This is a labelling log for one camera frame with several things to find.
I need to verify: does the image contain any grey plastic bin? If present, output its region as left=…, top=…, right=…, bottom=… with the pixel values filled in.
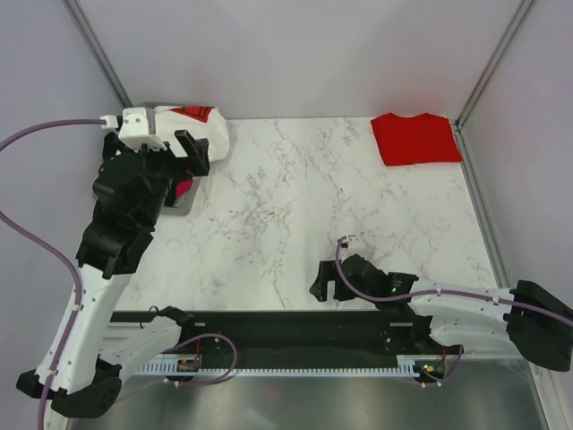
left=91, top=101, right=201, bottom=217

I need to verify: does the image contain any aluminium corner post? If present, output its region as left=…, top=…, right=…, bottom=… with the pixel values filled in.
left=453, top=0, right=537, bottom=131
left=62, top=0, right=133, bottom=108

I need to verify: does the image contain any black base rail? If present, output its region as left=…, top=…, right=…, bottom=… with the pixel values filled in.
left=107, top=308, right=449, bottom=371

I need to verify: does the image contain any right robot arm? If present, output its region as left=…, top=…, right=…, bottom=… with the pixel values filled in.
left=309, top=254, right=572, bottom=372

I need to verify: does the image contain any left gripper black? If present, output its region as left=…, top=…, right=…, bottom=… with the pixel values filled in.
left=114, top=129, right=210, bottom=228

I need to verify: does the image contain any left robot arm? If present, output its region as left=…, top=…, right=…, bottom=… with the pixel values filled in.
left=16, top=130, right=210, bottom=419

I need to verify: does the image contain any magenta t-shirt in bin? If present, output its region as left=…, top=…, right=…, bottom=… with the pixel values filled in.
left=175, top=179, right=193, bottom=201

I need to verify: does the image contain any right aluminium corner post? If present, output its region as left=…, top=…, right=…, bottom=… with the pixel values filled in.
left=453, top=0, right=537, bottom=131

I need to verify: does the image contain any aluminium front frame rail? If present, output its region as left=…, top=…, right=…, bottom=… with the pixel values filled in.
left=529, top=364, right=562, bottom=430

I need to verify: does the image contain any white slotted cable duct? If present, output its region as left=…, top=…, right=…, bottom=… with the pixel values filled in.
left=134, top=355, right=419, bottom=378

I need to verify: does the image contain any folded red t-shirt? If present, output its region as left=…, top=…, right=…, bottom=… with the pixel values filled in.
left=371, top=113, right=462, bottom=167

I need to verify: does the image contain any left aluminium corner post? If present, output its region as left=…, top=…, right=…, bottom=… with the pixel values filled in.
left=62, top=0, right=133, bottom=108

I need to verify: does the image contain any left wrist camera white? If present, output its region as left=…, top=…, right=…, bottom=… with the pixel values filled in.
left=100, top=107, right=167, bottom=151

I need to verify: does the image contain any white printed t-shirt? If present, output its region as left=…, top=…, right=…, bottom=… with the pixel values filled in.
left=154, top=106, right=230, bottom=162

